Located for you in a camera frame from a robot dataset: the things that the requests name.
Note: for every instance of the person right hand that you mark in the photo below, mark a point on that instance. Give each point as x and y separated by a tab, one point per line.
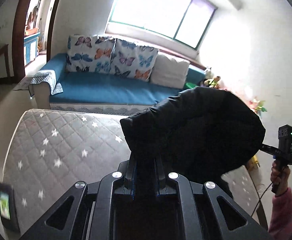
280	179

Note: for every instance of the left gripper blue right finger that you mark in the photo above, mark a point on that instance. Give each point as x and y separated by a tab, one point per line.
177	191

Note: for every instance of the blue sofa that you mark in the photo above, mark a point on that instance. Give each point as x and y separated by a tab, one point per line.
55	88

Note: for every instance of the butterfly pillow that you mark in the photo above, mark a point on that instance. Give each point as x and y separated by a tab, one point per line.
132	61
89	54

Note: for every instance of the green framed window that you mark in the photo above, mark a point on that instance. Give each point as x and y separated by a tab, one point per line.
183	21

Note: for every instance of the pink sleeved right forearm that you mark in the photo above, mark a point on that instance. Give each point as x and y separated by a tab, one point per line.
281	219

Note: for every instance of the left butterfly pillow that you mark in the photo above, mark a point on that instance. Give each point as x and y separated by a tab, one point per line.
89	54

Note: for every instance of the grey star quilted mattress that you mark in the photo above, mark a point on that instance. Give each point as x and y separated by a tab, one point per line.
51	150

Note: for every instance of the green plastic bowl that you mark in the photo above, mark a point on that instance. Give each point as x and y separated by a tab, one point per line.
189	85

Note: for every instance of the white plain pillow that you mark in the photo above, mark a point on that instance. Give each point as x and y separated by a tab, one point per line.
169	71

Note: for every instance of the brown wooden door frame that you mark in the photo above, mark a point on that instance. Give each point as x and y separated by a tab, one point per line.
18	38

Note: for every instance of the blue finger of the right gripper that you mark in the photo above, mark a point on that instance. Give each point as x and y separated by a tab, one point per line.
270	150

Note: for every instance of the blue white cabinet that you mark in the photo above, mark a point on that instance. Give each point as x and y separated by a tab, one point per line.
30	48

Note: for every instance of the black puffer down jacket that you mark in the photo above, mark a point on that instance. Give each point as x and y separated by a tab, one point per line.
201	133

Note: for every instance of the black tablet device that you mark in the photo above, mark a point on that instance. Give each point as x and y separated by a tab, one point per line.
8	212

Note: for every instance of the brown plush toy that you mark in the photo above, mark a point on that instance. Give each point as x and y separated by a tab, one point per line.
212	83

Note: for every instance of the right butterfly pillow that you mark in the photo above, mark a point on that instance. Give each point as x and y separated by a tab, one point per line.
132	61

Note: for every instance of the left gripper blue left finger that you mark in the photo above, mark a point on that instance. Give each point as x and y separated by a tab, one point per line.
109	195

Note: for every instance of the paper pinwheel on wall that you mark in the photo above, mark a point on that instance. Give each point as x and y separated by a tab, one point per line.
257	106

